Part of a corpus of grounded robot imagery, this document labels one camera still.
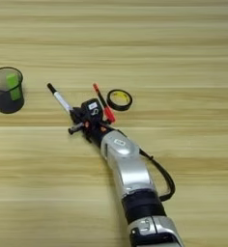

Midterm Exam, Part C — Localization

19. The black mesh pen cup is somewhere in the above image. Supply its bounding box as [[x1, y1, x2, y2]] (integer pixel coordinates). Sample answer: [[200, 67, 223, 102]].
[[0, 66, 25, 115]]

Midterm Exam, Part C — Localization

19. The white marker black cap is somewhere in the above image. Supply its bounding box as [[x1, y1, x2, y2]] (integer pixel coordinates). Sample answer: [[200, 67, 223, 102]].
[[46, 82, 74, 114]]

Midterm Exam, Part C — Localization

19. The black tape roll yellow core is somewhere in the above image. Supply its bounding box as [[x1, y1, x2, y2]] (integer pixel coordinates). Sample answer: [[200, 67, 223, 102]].
[[106, 89, 133, 112]]

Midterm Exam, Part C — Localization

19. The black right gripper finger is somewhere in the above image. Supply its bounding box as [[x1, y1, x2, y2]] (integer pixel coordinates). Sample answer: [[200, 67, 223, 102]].
[[69, 112, 79, 125], [72, 107, 85, 123]]

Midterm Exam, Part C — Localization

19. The small black box white label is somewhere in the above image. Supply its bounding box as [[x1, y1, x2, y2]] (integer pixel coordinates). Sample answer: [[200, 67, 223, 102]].
[[80, 97, 104, 124]]

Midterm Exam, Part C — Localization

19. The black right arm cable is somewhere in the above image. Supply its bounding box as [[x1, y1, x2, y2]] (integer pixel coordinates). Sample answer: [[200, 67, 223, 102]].
[[138, 149, 177, 203]]

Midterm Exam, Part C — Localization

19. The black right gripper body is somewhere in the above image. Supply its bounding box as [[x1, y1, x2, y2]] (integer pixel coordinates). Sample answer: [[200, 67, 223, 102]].
[[67, 121, 128, 148]]

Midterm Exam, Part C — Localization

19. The green rectangular block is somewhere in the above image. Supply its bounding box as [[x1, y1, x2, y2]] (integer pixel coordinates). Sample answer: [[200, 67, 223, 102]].
[[5, 72, 23, 101]]

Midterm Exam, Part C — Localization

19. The thin black pen red cap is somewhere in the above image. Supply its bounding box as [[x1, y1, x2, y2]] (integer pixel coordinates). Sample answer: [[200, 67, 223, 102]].
[[92, 82, 117, 124]]

